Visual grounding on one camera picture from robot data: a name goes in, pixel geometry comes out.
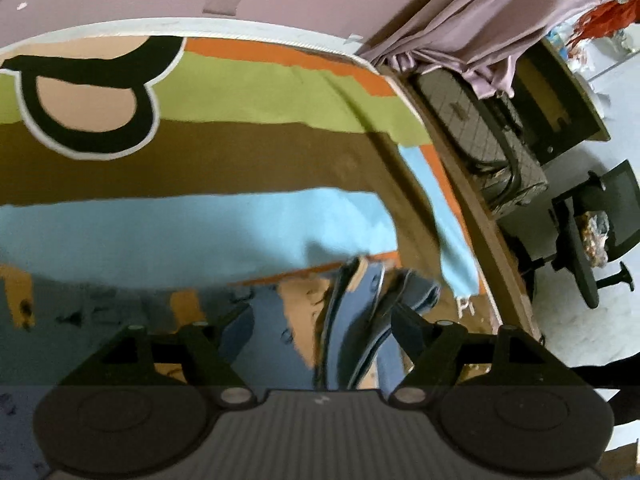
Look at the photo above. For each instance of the wooden desk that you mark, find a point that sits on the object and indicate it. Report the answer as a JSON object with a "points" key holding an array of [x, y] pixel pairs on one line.
{"points": [[560, 95]]}

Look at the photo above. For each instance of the pink curtain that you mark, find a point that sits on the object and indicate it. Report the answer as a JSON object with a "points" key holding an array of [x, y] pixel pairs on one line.
{"points": [[475, 15]]}

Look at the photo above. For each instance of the brown printed bed sheet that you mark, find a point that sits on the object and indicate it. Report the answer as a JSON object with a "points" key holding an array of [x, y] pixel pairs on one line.
{"points": [[200, 160]]}

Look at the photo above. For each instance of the wooden bed frame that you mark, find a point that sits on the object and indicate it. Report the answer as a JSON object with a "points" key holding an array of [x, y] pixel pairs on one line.
{"points": [[480, 220]]}

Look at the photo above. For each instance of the clear bag of snacks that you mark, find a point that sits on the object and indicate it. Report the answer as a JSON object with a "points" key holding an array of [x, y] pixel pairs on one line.
{"points": [[595, 235]]}

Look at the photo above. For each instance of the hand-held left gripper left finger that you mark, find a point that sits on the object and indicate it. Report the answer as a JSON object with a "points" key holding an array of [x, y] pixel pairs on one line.
{"points": [[200, 355]]}

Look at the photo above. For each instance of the red plastic bag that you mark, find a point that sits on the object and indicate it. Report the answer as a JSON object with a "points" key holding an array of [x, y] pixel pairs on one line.
{"points": [[607, 17]]}

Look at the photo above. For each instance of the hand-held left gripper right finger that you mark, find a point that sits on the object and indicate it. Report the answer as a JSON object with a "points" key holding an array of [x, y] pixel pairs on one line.
{"points": [[407, 330]]}

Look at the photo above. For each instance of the grey quilted suitcase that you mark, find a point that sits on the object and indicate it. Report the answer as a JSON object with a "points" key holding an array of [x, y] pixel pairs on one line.
{"points": [[465, 110]]}

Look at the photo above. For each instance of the black office chair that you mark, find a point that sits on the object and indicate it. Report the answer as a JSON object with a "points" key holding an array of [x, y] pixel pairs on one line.
{"points": [[580, 250]]}

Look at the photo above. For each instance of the blue printed pants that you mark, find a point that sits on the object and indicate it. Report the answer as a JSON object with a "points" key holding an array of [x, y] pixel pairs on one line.
{"points": [[280, 340]]}

